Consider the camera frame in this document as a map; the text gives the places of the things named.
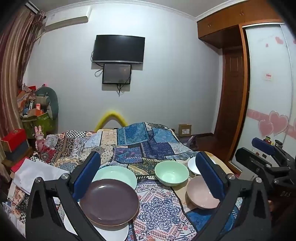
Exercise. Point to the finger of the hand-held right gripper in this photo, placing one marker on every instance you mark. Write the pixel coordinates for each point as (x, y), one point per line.
(245, 156)
(263, 144)

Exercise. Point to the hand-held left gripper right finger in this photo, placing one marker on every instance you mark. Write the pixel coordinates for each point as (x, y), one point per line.
(209, 178)

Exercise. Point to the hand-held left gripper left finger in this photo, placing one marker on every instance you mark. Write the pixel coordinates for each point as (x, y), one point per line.
(89, 171)

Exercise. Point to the pink bowl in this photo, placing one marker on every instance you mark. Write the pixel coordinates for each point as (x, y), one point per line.
(198, 192)

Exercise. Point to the white bowl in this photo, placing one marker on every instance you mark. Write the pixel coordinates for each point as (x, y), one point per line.
(193, 166)

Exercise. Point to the light green plate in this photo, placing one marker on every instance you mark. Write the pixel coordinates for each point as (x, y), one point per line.
(118, 176)

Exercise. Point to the purple plate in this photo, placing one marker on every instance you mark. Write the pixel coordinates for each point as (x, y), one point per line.
(108, 201)

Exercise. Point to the light green bowl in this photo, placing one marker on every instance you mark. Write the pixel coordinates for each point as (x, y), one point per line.
(171, 173)

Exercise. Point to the white plate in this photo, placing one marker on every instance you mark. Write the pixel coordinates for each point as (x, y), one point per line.
(115, 233)

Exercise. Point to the purple bag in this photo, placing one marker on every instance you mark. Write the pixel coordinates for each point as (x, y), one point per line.
(191, 140)

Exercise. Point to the white heart-print wardrobe door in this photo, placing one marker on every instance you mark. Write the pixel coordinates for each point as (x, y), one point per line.
(266, 99)

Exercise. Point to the white cloth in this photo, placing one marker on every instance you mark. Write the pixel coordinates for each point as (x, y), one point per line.
(39, 171)

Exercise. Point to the cardboard box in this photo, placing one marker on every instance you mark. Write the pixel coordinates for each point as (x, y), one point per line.
(185, 130)

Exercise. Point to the patchwork blanket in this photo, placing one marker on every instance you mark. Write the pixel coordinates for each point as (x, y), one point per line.
(159, 208)

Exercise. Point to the pink bunny toy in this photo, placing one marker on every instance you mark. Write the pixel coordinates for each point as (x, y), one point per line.
(39, 138)

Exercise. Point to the brown wooden door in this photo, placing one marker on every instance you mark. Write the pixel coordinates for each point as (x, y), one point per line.
(232, 92)

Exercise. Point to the yellow foam hoop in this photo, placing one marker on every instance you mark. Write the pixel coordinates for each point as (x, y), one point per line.
(111, 114)

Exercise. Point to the green box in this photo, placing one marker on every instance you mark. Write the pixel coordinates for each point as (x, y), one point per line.
(44, 122)

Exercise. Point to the dark grey box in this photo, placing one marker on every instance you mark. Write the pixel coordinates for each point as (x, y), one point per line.
(19, 153)

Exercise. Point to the grey cushion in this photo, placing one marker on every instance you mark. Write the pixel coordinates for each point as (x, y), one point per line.
(54, 102)

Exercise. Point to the red box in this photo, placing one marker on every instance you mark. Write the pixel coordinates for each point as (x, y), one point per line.
(13, 139)

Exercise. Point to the pile of boxes and packets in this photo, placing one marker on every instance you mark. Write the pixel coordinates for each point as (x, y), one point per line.
(30, 102)

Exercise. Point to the small black monitor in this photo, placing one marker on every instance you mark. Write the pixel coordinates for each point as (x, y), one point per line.
(116, 74)

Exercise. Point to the striped pink curtain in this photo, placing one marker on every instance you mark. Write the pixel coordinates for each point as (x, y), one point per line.
(13, 69)

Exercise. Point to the wooden overhead cabinet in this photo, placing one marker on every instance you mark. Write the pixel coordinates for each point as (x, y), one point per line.
(219, 20)

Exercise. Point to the white air conditioner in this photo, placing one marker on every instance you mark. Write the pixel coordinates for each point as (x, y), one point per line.
(67, 18)

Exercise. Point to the black wall television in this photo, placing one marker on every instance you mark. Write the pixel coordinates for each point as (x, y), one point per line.
(119, 48)

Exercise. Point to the white curtain rail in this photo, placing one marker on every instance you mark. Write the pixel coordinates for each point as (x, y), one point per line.
(32, 6)

